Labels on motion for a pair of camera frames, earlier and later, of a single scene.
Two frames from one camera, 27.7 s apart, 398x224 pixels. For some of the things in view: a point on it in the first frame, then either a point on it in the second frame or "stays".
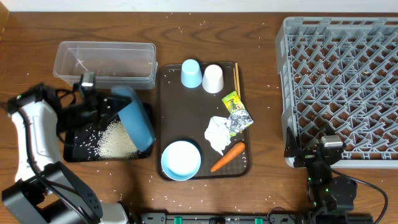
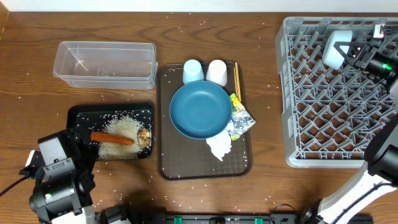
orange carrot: x=229 y=156 to x=104 y=137
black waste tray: x=106 y=140 stays
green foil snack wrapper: x=240 y=118 stays
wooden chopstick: x=236 y=78 stays
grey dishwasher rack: x=339 y=76 stays
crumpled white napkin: x=218 y=134 stays
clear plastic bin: x=114 y=63 stays
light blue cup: x=191 y=74 stays
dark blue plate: x=135 y=119 to x=200 y=109
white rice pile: x=114 y=143 stays
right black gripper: x=293 y=150 to x=363 y=64
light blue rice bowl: x=181 y=160 to x=331 y=57
